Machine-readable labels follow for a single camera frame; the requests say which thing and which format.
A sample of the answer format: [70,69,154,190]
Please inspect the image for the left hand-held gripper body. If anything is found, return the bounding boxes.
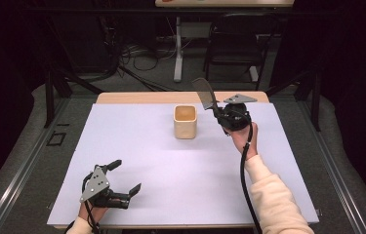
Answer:
[79,164,131,209]

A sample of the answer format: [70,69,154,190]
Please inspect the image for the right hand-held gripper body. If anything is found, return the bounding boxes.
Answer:
[218,94,258,132]

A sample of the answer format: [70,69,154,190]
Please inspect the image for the cream square ceramic cup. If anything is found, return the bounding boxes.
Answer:
[173,104,198,140]

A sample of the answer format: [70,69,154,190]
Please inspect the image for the person's right hand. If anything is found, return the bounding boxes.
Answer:
[224,121,259,161]

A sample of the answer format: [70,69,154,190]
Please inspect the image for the person's left hand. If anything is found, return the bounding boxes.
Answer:
[78,201,108,223]

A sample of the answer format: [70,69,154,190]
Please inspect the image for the white table cover sheet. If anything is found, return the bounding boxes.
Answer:
[47,102,320,226]

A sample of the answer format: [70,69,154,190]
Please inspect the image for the black chair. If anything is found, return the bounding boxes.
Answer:
[202,13,269,92]

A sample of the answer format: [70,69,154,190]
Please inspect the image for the black metal stand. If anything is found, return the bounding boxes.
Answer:
[43,66,104,129]
[264,69,322,133]

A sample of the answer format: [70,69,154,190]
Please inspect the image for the white desk leg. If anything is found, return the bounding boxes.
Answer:
[173,16,184,83]

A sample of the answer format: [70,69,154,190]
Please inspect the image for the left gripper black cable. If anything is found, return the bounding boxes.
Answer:
[81,174,102,234]

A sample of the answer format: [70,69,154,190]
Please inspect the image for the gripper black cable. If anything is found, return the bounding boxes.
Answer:
[81,174,102,234]
[239,121,263,234]

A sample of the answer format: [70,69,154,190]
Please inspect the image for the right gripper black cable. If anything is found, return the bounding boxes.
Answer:
[239,121,263,234]

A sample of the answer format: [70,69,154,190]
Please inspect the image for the metal floor rail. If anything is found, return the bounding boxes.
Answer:
[0,97,71,234]
[297,97,366,234]

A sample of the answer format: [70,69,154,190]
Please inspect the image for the tangled floor cables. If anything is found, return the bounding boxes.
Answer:
[118,38,179,73]

